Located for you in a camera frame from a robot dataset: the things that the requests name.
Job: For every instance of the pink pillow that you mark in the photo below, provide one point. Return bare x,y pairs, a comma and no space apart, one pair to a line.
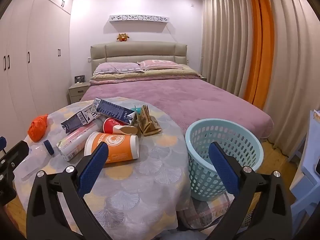
160,65

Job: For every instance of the brown plush toy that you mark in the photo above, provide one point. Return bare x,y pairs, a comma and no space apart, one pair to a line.
122,37

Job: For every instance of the red paper cup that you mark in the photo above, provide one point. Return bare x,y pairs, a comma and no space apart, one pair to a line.
110,125

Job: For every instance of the brown paper bag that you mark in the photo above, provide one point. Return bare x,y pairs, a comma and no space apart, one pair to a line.
148,123

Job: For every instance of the purple bedspread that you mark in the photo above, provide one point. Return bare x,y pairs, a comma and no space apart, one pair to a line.
187,97

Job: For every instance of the dark blue milk carton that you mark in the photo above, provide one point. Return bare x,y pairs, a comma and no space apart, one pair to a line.
115,111
80,118

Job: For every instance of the orange paper cup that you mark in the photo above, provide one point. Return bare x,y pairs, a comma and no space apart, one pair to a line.
120,147

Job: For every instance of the orange plastic bag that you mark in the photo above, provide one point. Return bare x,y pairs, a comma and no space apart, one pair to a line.
37,128

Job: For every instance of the clear bottle with blue cap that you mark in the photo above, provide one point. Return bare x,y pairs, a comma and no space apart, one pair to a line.
37,155

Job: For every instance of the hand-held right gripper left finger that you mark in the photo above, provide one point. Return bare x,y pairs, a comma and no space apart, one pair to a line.
92,170

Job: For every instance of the white wardrobe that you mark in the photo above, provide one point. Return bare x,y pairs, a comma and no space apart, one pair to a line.
37,55

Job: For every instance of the beige padded headboard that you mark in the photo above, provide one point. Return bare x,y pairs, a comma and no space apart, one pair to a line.
140,51

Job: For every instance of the light blue plastic chair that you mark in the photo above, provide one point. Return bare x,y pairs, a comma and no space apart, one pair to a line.
306,187

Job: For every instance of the black picture frame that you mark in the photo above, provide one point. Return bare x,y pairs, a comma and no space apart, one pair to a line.
79,78

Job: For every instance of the patterned round tablecloth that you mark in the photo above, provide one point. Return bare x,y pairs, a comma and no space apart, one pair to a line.
150,170

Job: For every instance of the beige folded quilt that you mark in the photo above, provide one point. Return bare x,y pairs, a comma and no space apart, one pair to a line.
162,73

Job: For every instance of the beige curtain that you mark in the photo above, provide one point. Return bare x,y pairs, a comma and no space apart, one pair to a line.
292,67
225,42

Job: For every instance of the beige nightstand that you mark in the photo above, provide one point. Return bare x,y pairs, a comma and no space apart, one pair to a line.
77,92

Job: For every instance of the pink folded blanket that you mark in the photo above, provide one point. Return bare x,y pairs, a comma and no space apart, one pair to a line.
150,81

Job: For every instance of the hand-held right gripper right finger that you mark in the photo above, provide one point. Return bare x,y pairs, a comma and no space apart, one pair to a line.
223,170

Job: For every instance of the purple pillow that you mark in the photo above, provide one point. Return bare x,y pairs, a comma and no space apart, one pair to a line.
117,68

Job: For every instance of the teal plastic basket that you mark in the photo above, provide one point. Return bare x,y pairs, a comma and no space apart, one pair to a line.
200,160

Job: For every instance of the pink drink can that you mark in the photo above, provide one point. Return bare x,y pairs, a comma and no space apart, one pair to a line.
72,142

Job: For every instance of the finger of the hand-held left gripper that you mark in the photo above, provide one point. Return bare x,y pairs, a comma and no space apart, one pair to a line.
15,155
2,143

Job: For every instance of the white decorated wall shelf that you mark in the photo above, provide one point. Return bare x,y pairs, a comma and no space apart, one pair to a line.
138,19

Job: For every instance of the orange curtain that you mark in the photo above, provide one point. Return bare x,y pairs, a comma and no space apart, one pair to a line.
260,55

